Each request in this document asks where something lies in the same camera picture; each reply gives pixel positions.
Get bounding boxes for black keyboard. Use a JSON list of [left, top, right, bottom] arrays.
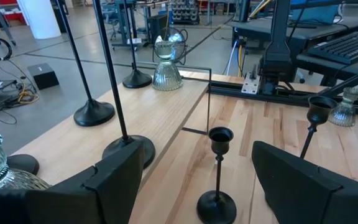
[[306, 30, 358, 65]]

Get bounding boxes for grey workshop desk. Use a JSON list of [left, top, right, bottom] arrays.
[[101, 0, 155, 50]]

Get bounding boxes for parts rack with bins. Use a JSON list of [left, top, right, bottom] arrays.
[[169, 0, 200, 26]]

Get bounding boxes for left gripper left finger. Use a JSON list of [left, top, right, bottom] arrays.
[[26, 141, 145, 224]]

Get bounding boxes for black aluminium table frame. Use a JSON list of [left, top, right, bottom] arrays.
[[178, 63, 358, 118]]

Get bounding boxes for computer monitor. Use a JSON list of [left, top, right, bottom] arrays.
[[289, 0, 343, 26]]

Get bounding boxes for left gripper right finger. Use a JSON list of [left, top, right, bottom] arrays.
[[252, 141, 358, 224]]

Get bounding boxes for wooden shelf riser black legs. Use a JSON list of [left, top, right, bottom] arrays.
[[9, 61, 213, 200]]

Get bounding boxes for white cable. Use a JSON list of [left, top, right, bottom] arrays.
[[225, 40, 239, 77]]

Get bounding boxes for short black candlestick holder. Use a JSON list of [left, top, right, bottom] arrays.
[[196, 126, 237, 224]]

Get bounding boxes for medium black candlestick holder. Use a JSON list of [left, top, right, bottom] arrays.
[[300, 95, 339, 160]]

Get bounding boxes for black floor box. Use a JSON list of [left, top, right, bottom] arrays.
[[27, 63, 60, 91]]

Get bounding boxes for yellow cable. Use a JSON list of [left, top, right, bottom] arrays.
[[236, 0, 273, 77]]

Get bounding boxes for white round column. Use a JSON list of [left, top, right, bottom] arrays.
[[17, 0, 62, 40]]

